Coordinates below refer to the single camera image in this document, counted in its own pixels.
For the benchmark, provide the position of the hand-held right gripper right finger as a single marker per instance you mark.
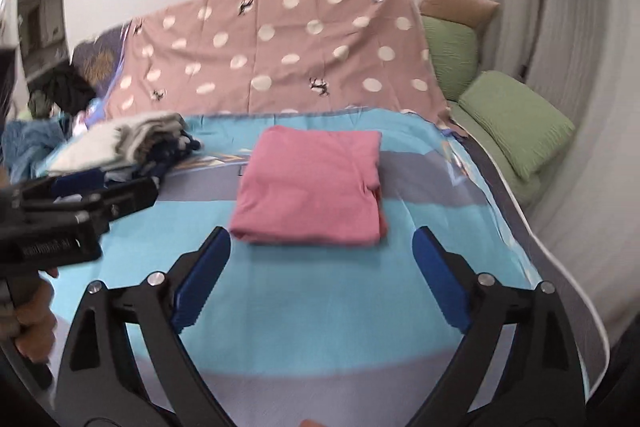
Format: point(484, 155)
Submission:
point(445, 282)

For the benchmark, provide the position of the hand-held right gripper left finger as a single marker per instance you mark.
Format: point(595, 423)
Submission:
point(200, 282)

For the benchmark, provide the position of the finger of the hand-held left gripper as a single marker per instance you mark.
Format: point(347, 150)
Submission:
point(135, 194)
point(75, 184)

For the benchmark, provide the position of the pink long-sleeve shirt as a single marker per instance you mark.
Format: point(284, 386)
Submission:
point(305, 187)

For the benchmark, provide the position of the pile of folded clothes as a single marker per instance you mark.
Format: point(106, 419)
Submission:
point(115, 139)

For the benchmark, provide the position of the person's left hand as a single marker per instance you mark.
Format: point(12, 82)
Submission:
point(32, 319)

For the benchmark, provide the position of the folded navy garment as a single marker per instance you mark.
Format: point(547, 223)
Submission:
point(170, 152)

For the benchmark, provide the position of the blue fluffy blanket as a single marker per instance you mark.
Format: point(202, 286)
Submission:
point(30, 144)

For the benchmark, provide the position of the grey-green garment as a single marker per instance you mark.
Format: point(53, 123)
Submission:
point(39, 103)

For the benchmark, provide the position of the black garment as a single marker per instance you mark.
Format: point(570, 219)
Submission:
point(72, 87)

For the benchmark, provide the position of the blue geometric bed cover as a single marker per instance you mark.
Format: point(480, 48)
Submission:
point(300, 307)

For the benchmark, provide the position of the navy gold patterned pillow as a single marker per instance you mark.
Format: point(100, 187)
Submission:
point(102, 62)

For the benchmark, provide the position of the large green pillow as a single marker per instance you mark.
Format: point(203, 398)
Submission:
point(515, 127)

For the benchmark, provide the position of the small green pillow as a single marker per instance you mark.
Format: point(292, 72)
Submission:
point(450, 57)

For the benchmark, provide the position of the brown polka dot sheet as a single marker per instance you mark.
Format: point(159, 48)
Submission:
point(300, 32)

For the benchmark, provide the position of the white pleated curtain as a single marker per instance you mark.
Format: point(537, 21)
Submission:
point(590, 57)

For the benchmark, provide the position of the tan pillow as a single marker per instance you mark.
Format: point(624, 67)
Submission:
point(457, 4)

